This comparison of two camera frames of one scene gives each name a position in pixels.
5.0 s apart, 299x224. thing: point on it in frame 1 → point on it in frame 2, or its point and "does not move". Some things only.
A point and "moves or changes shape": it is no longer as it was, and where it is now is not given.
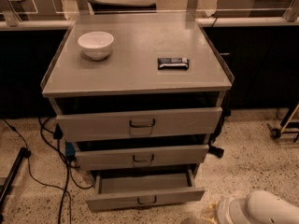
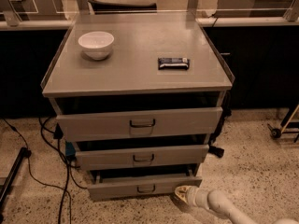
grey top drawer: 143,124 does not move
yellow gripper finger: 208,213 → 181,190
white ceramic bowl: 96,45 does not move
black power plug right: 216,150 does not move
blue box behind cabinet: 69,148 does not move
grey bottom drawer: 128,189 moves or changes shape
